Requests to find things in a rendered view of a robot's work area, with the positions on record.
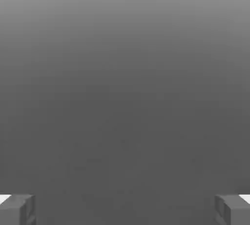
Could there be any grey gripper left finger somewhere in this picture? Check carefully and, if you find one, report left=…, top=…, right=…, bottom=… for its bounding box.
left=0, top=193, right=37, bottom=225

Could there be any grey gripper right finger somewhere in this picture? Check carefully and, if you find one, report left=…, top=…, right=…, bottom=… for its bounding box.
left=214, top=194, right=250, bottom=225

